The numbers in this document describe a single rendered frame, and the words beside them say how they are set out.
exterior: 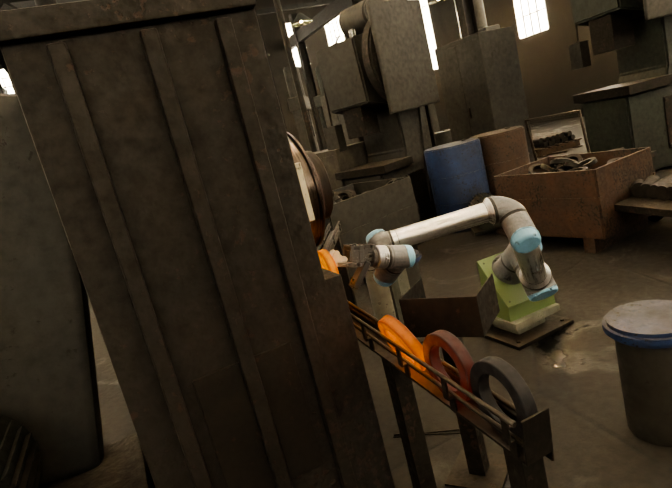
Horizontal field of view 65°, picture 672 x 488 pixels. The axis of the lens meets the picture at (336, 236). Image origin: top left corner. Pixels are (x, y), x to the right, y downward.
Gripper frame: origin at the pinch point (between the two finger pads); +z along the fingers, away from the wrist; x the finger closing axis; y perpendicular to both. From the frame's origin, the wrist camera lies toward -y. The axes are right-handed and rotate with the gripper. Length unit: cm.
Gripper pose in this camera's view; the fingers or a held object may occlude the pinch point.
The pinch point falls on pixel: (325, 264)
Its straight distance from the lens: 195.1
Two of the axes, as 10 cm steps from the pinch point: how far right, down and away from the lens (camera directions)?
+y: 0.1, -10.0, -0.8
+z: -9.2, 0.2, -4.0
